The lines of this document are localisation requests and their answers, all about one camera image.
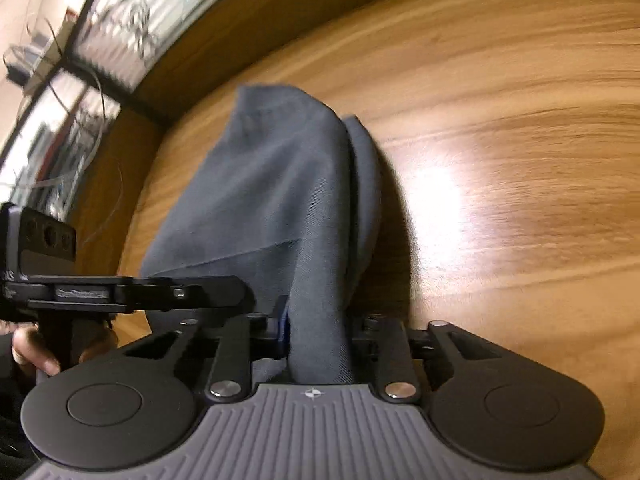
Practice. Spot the person's left hand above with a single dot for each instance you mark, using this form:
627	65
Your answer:
30	350

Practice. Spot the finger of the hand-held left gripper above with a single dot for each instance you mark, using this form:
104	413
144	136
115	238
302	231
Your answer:
210	292

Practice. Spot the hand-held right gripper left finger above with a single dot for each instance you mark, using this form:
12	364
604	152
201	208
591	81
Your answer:
283	327

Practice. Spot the dark grey pants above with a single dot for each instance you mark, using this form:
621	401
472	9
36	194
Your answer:
280	185

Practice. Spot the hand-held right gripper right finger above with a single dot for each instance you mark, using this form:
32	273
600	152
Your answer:
365	332

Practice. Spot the wooden partition panel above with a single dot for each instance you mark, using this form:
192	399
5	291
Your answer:
300	5
115	170

